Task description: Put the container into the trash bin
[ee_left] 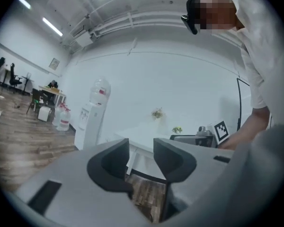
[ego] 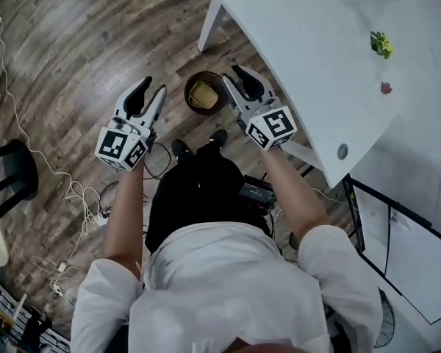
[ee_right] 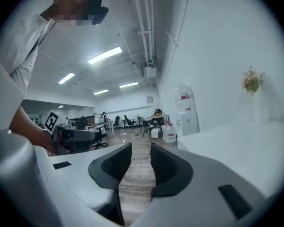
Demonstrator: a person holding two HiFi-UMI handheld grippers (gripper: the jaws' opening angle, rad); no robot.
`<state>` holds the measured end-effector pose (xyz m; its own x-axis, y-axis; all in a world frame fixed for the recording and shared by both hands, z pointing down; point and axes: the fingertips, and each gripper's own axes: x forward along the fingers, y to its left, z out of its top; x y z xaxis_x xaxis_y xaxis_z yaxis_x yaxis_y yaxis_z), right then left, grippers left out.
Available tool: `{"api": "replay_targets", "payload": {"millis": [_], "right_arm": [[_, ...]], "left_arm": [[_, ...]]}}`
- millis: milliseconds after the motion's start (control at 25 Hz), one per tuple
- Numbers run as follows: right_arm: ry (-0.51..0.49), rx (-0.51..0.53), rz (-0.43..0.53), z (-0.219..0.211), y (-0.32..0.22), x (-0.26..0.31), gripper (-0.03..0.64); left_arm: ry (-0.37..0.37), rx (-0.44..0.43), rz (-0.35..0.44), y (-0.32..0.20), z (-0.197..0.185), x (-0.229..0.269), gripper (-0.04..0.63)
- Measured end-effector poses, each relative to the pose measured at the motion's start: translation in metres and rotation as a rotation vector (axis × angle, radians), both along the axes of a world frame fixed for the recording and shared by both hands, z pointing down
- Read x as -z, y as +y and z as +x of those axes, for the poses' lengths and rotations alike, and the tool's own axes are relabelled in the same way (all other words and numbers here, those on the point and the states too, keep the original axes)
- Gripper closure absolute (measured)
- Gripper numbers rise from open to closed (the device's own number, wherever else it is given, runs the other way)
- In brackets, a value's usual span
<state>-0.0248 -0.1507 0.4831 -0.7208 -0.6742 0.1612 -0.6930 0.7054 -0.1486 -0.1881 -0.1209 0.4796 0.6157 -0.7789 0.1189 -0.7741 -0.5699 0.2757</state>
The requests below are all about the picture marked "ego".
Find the white table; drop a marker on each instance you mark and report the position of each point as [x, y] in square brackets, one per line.
[316, 50]

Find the person's right forearm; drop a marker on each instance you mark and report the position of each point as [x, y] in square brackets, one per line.
[297, 197]

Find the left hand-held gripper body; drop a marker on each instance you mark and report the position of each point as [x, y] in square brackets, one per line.
[112, 145]

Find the black round stool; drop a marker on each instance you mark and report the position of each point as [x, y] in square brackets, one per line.
[16, 167]

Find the person's left black shoe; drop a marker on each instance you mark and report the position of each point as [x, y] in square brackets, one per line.
[181, 149]

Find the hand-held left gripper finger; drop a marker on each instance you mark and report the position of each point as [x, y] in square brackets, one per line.
[158, 105]
[123, 103]

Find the yellow flower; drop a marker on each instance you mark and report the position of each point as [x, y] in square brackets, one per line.
[382, 45]

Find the black mesh waste bin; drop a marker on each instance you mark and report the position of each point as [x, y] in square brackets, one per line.
[206, 77]

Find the cluttered dark desk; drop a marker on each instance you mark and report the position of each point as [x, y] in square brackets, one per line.
[18, 322]

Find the round table grommet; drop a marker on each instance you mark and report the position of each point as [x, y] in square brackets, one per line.
[342, 151]

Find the white charger adapter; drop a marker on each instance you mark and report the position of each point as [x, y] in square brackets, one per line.
[62, 267]
[57, 288]

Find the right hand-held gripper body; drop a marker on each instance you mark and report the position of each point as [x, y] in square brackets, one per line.
[275, 123]

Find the person's right black shoe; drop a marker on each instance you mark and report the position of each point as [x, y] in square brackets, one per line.
[218, 138]

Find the person's white shirt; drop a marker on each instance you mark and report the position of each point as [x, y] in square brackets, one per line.
[224, 292]

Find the red leaf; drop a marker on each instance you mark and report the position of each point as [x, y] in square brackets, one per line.
[386, 88]

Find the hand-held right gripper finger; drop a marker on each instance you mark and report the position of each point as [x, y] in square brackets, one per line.
[259, 86]
[233, 92]

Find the person's left forearm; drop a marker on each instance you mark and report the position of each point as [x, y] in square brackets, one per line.
[126, 215]

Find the person's black trousers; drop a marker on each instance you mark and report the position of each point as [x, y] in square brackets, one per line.
[198, 197]

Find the person's black shoe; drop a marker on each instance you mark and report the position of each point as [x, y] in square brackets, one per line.
[218, 138]
[181, 149]

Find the black screen device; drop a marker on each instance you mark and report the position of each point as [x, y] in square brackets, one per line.
[257, 191]

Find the white power strip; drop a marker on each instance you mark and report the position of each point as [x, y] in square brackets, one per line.
[101, 220]

